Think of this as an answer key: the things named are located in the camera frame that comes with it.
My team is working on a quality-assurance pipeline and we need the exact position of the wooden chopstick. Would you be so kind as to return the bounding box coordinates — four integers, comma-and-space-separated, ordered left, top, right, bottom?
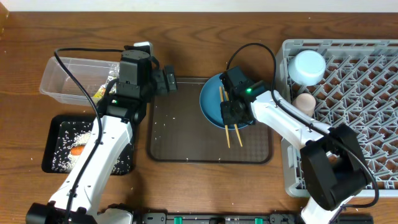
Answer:
224, 91, 243, 147
219, 86, 231, 149

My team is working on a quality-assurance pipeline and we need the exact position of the dark blue plate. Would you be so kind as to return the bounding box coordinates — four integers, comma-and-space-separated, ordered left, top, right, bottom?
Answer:
199, 73, 249, 130

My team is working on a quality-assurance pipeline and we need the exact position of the yellow snack wrapper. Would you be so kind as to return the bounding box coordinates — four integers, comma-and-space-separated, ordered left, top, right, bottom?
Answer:
93, 72, 119, 101

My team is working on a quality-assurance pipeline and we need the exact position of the pink cup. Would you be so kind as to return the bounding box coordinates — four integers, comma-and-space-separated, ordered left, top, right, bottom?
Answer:
292, 93, 316, 117

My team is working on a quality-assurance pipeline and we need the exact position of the light blue bowl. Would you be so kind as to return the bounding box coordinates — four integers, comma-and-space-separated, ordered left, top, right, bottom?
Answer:
288, 50, 326, 86

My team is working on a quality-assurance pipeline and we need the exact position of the white rice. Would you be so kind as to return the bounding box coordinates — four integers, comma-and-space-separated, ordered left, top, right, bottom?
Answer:
50, 121, 133, 175

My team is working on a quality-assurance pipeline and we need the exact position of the orange carrot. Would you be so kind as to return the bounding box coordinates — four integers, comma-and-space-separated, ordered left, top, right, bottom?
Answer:
70, 146, 85, 156

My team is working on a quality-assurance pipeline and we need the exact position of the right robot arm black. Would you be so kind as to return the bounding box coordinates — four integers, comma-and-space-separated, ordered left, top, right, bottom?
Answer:
220, 78, 375, 223

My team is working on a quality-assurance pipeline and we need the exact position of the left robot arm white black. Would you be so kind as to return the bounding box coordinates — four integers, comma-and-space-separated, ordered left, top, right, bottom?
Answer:
25, 65, 177, 223

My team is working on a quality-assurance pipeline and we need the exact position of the black waste tray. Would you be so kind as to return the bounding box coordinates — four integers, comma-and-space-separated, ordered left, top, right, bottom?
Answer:
41, 114, 136, 176

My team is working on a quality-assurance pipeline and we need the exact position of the grey dishwasher rack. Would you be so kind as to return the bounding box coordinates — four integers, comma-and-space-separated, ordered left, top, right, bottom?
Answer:
276, 39, 397, 198

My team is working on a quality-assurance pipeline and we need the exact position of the brown serving tray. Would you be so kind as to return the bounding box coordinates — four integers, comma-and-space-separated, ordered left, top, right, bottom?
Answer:
147, 78, 274, 164

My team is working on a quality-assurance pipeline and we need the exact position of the clear plastic bin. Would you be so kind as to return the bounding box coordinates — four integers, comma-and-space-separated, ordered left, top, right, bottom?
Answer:
39, 56, 122, 107

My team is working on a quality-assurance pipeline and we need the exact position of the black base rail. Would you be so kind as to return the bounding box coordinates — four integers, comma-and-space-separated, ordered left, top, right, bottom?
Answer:
105, 203, 374, 224

